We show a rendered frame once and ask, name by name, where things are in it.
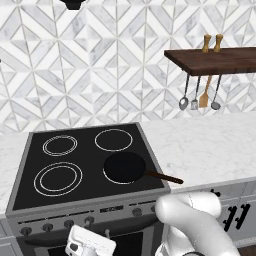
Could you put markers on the hanging steel ladle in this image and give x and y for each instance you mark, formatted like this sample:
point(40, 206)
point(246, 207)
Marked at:
point(183, 102)

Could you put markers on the grey drawer front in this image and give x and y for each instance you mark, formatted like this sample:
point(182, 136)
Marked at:
point(230, 190)

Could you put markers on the hanging wooden spatula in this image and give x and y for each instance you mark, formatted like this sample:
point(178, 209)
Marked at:
point(203, 99)

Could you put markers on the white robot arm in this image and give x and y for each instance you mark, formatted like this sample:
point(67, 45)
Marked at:
point(190, 220)

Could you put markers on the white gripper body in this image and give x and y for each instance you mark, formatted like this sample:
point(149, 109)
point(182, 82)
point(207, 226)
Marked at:
point(91, 240)

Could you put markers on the grey cupboard door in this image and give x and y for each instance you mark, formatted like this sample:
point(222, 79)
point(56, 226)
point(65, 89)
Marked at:
point(249, 216)
point(226, 230)

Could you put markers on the black and steel stove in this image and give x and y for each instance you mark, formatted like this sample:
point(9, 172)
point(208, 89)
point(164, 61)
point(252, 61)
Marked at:
point(86, 173)

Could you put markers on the dark wooden wall shelf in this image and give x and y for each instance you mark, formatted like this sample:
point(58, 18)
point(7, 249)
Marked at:
point(216, 60)

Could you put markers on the wooden salt mill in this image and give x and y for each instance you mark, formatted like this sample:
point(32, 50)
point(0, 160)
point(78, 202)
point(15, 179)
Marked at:
point(206, 43)

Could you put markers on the grey cupboard front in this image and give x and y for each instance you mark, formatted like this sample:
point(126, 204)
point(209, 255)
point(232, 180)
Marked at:
point(6, 238)

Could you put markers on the black stove knob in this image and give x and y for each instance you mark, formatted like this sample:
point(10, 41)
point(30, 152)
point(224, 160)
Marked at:
point(25, 230)
point(68, 223)
point(136, 211)
point(153, 209)
point(89, 220)
point(47, 227)

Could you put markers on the black range hood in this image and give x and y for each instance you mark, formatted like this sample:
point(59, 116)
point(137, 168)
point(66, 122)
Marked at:
point(73, 3)

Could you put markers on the hanging steel spoon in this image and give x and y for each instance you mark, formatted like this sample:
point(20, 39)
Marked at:
point(215, 105)

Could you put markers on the black glass oven door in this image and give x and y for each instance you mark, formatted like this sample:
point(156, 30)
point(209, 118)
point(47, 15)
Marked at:
point(140, 243)

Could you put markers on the wooden pepper mill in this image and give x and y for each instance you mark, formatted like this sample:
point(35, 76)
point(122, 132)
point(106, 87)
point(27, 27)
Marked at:
point(218, 42)

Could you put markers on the hanging steel spatula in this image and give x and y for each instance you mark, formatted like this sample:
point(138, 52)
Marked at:
point(194, 104)

